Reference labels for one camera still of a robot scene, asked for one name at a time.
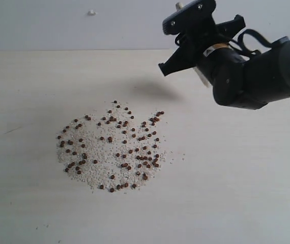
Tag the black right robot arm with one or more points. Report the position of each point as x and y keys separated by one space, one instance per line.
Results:
x=244 y=69

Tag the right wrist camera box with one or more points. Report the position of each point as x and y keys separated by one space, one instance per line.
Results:
x=189 y=16

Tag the wooden paint brush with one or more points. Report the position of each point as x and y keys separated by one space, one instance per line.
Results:
x=202 y=78

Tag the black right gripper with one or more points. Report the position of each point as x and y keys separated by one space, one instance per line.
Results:
x=206 y=46

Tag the pile of beans and grains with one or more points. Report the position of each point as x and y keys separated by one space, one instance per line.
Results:
x=119 y=148

